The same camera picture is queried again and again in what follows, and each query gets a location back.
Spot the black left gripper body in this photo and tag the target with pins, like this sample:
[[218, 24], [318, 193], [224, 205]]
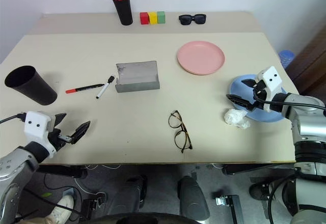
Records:
[[57, 138]]

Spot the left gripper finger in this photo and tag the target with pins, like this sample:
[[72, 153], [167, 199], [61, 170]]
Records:
[[81, 132], [60, 119]]

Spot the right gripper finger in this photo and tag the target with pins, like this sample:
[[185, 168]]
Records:
[[240, 101], [249, 83]]

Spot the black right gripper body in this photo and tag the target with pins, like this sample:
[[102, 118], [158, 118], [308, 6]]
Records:
[[259, 87]]

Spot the white tissue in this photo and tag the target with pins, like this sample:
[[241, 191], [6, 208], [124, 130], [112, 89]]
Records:
[[234, 117]]

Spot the black marker with red cap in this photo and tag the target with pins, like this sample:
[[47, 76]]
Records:
[[86, 87]]

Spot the white marker with black cap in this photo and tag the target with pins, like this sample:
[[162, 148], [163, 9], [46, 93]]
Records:
[[103, 90]]

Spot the pink plate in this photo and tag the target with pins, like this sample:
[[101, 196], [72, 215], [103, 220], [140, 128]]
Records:
[[201, 57]]

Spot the tortoiseshell eyeglasses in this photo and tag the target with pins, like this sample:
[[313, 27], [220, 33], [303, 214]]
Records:
[[174, 112]]

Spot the grey glasses case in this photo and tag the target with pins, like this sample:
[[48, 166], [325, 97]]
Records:
[[137, 85]]

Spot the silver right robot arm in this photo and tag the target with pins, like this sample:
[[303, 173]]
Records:
[[305, 127]]

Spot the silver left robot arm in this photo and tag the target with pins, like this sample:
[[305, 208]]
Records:
[[15, 163]]

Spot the blue plate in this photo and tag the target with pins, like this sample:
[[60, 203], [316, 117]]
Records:
[[238, 89]]

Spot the wide black plastic cup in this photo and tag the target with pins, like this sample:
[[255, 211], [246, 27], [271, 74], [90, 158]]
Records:
[[38, 89]]

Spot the blue water bottle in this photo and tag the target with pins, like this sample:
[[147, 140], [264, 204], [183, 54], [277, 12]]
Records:
[[286, 58]]

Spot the dark wooden door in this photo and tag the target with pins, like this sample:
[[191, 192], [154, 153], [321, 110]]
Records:
[[310, 63]]

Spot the white sneaker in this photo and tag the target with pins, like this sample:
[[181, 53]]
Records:
[[61, 208]]

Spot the black table foot with caster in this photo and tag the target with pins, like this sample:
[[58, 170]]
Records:
[[234, 208], [89, 208]]

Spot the dark grey rounded shape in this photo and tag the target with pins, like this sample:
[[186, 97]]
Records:
[[136, 191], [192, 198]]

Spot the black sunglasses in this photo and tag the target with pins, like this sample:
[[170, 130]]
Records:
[[186, 20]]

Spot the black shoe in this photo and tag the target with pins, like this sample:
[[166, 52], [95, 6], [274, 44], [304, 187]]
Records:
[[258, 191]]

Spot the green block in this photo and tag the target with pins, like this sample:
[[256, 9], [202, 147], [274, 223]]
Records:
[[161, 17]]

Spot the yellow block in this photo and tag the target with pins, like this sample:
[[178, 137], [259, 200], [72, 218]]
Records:
[[153, 18]]

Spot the red block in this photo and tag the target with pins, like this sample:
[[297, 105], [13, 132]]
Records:
[[144, 18]]

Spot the tall black pen holder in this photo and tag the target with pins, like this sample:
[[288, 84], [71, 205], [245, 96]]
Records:
[[123, 12]]

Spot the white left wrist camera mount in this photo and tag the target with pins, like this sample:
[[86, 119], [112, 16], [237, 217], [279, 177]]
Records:
[[35, 124]]

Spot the black table frame bar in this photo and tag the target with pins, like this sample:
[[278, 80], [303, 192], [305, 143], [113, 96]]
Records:
[[249, 169], [71, 171]]

